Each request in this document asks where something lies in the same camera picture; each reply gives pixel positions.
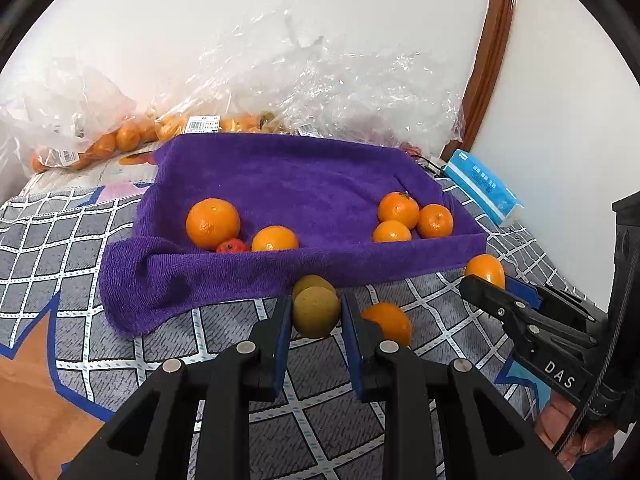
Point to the green brown kiwi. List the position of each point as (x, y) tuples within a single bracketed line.
[(316, 313), (311, 284)]

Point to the brown wooden door frame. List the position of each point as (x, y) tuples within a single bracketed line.
[(492, 45)]

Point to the white printed carton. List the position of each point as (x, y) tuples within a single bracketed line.
[(95, 172)]

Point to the bagged oranges group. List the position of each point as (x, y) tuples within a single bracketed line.
[(107, 142)]

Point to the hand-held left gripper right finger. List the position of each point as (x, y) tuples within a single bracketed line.
[(352, 345)]

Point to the small orange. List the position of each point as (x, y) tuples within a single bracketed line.
[(486, 269), (435, 221), (387, 322), (391, 232), (398, 210)]

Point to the person's right hand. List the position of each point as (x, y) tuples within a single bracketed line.
[(575, 432)]

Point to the grey checked printed blanket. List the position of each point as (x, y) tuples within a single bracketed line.
[(75, 270)]

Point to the large orange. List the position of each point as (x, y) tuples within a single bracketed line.
[(212, 223)]

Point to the labelled clear kumquat bag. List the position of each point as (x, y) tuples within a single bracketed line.
[(210, 120)]

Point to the purple towel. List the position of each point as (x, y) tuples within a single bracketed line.
[(300, 195)]

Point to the blue tissue pack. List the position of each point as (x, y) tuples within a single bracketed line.
[(482, 187)]

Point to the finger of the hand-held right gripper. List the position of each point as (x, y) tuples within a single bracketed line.
[(495, 305), (550, 300)]

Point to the medium orange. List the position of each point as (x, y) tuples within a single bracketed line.
[(275, 239)]

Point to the crinkled clear plastic bag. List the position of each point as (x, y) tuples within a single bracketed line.
[(360, 85)]

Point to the small red fruit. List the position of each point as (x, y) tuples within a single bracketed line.
[(231, 246)]

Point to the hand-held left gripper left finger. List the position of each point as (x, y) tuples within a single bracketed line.
[(280, 345)]

